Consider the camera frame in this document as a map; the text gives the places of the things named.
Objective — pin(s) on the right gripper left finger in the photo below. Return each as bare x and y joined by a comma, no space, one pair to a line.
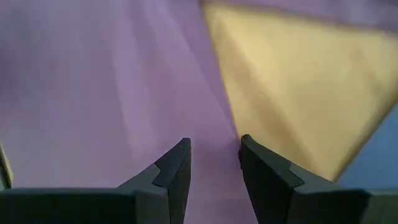
168,186

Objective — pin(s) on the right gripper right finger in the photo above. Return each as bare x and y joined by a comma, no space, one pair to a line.
273,193

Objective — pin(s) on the yellow paper sheet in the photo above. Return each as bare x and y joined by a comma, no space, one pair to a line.
295,93

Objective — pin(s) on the blue paper sheet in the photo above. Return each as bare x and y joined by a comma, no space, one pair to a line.
379,161

